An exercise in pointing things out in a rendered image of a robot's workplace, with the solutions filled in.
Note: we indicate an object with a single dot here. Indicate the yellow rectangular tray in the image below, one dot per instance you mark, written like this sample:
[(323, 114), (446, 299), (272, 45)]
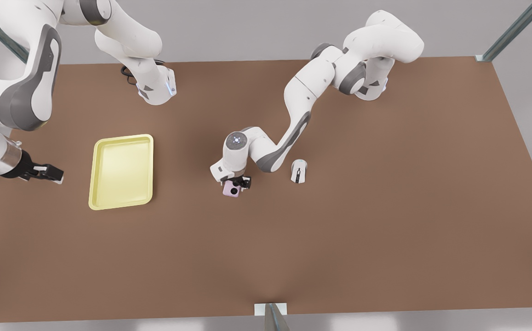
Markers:
[(121, 172)]

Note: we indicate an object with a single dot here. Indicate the small pink camera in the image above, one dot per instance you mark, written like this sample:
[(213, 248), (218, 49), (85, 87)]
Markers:
[(230, 190)]

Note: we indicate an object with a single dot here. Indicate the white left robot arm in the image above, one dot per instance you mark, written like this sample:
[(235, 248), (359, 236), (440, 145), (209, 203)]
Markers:
[(311, 87)]

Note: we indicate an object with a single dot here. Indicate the white computer mouse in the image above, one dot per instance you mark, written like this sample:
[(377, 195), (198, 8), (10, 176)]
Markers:
[(298, 171)]

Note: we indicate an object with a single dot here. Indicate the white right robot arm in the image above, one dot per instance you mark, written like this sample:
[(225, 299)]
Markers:
[(31, 87)]

